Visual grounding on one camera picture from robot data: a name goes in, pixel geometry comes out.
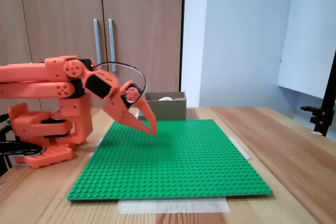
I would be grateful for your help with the brown cardboard box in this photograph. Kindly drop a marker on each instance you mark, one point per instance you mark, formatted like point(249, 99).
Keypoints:
point(170, 110)

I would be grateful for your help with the masking tape strip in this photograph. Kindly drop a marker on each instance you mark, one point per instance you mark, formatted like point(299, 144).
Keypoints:
point(96, 146)
point(242, 150)
point(170, 207)

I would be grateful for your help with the green studded baseplate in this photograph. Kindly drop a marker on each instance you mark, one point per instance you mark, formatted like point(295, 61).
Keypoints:
point(170, 169)

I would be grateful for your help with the wooden cabinet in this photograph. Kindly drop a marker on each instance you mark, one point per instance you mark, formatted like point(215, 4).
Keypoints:
point(144, 24)

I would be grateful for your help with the black table clamp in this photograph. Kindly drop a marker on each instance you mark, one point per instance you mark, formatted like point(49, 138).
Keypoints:
point(21, 148)

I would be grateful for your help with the black clamp stand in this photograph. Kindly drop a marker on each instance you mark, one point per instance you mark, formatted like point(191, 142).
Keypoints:
point(321, 119)

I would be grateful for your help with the white wall panel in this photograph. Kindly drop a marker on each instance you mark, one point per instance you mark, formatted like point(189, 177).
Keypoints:
point(309, 37)

